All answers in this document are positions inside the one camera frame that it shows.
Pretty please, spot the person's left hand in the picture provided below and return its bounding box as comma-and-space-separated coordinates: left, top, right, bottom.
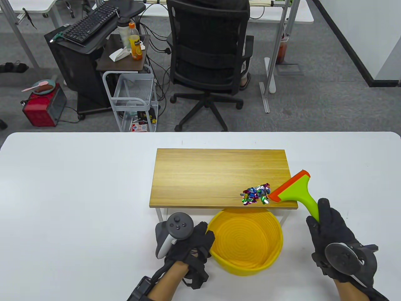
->
163, 221, 216, 289

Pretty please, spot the person's right hand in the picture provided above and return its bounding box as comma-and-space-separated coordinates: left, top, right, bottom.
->
306, 198, 378, 287

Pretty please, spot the yellow fabric basket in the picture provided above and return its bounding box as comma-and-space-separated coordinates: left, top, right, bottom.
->
206, 208, 284, 276

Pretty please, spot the green orange scraper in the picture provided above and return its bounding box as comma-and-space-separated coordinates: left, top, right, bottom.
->
267, 169, 320, 223

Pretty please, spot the wooden tabletop organizer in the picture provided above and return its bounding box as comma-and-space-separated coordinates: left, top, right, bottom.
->
149, 148, 299, 231

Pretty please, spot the pile of colourful sequins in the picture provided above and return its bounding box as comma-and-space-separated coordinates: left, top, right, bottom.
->
241, 183, 271, 206

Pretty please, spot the person's right forearm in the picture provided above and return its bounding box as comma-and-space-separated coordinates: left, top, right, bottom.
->
334, 279, 373, 301

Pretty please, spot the person's left forearm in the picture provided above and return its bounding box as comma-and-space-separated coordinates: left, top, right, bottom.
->
147, 260, 190, 301

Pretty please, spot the grey tracking controller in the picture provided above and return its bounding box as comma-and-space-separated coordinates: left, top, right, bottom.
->
324, 243, 379, 278
155, 212, 195, 260

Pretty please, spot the grey floor plate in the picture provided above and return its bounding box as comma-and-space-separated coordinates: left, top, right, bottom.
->
276, 64, 304, 76

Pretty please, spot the small wooden side table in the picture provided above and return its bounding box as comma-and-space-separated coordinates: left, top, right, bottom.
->
96, 34, 151, 72

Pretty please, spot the black mesh office chair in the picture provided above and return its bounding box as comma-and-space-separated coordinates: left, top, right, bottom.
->
166, 0, 254, 132

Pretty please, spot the white crumpled tissue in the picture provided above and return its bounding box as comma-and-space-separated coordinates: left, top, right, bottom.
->
109, 46, 131, 62

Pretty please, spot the red toaster oven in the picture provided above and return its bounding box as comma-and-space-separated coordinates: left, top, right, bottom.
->
21, 83, 68, 127

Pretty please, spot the orange juice bottle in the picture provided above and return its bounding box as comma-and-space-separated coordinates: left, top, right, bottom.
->
128, 22, 143, 61

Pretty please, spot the white desk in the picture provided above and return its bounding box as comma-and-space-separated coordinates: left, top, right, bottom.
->
0, 0, 60, 71
138, 0, 314, 113

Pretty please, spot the teal plate with food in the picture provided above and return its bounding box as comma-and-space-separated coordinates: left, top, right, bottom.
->
32, 79, 56, 94

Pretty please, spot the black rolling computer stand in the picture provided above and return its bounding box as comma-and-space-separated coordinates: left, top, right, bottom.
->
44, 0, 147, 120

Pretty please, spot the pink spatula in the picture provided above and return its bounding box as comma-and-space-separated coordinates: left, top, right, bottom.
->
21, 81, 49, 92

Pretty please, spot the grey water bottle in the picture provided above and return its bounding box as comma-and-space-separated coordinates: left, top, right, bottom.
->
117, 16, 131, 49

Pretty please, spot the black keyboard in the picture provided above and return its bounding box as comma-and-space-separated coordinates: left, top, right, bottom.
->
62, 4, 120, 44

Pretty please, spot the black glove cable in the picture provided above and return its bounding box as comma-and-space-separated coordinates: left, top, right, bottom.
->
150, 262, 176, 283

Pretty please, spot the black wrist camera strap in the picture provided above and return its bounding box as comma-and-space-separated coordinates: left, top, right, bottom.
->
127, 275, 157, 301
367, 284, 390, 301

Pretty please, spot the white wire cart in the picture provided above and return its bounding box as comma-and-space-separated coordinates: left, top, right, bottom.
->
102, 71, 159, 133

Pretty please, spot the bundle of black cables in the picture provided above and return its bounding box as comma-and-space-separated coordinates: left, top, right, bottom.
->
138, 3, 176, 108

